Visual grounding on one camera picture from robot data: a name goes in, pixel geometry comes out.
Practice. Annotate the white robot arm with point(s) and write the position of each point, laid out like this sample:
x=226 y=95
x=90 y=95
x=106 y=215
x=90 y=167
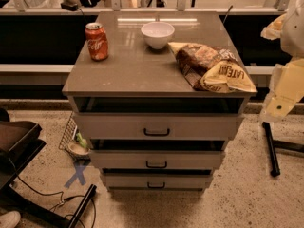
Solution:
x=289 y=28

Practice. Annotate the blue tape cross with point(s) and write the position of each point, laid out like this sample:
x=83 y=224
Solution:
x=80 y=167

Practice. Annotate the bottom grey drawer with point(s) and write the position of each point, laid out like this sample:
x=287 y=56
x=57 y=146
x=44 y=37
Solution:
x=155 y=181

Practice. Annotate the black stand leg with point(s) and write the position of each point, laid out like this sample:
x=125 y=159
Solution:
x=274 y=144

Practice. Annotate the orange soda can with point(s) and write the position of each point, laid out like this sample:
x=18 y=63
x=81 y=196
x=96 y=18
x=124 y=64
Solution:
x=96 y=41

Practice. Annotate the grey drawer cabinet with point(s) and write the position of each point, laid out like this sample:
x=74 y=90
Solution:
x=136 y=79

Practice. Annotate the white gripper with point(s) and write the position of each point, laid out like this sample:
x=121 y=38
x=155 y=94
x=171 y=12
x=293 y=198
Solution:
x=294 y=32

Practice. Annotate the middle grey drawer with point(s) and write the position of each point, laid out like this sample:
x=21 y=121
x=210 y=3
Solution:
x=115 y=159

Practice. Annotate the grey drawer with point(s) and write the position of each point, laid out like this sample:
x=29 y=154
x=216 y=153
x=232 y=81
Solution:
x=115 y=159
x=157 y=127
x=155 y=181

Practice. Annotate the white shoe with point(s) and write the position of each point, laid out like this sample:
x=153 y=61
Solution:
x=10 y=219

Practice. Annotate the black cart frame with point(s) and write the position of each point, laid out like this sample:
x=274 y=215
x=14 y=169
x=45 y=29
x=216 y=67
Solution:
x=19 y=144

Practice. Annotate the brown and yellow chip bag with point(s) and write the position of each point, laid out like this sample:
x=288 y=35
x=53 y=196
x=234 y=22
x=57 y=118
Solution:
x=213 y=69

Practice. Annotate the wire basket with items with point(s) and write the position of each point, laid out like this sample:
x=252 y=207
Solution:
x=74 y=145

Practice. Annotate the top grey drawer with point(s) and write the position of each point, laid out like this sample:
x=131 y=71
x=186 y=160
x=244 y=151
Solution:
x=157 y=127

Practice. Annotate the white ceramic bowl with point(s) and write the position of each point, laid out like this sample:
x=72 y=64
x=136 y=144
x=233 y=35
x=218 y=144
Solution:
x=157 y=34

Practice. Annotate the black power adapter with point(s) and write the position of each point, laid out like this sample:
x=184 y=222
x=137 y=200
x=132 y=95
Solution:
x=67 y=5

